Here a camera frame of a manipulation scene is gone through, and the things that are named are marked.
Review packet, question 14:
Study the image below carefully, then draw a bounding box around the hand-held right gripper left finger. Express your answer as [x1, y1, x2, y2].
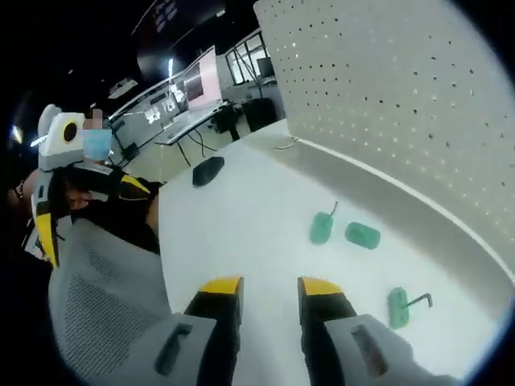
[152, 275, 245, 383]

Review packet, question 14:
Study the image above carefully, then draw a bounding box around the pink screen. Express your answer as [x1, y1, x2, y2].
[182, 45, 224, 113]

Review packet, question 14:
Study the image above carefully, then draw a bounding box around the white perforated mounting plate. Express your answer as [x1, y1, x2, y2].
[253, 0, 515, 282]

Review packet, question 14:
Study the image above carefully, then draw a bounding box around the white office desk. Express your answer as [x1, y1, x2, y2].
[154, 101, 237, 170]

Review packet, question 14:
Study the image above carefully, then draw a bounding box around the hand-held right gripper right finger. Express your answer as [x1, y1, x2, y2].
[296, 276, 416, 382]

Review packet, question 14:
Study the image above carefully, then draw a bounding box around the person's body in black clothing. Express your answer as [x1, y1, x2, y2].
[51, 106, 165, 256]

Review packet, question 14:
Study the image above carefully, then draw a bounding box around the ceiling air unit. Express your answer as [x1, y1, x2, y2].
[107, 78, 138, 100]

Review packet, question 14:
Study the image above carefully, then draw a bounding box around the person's left hand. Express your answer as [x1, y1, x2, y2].
[60, 183, 101, 214]

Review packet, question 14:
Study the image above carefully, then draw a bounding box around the black hanging sign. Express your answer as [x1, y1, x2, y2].
[135, 0, 259, 78]

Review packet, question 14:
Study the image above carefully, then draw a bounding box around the black oval object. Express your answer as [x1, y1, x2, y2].
[192, 155, 226, 189]

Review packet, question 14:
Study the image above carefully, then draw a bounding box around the green hook assembly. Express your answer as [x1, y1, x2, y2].
[308, 202, 338, 245]
[344, 221, 381, 251]
[386, 285, 435, 331]

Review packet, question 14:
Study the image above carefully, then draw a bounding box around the grey mesh chair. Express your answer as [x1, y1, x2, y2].
[47, 219, 175, 382]

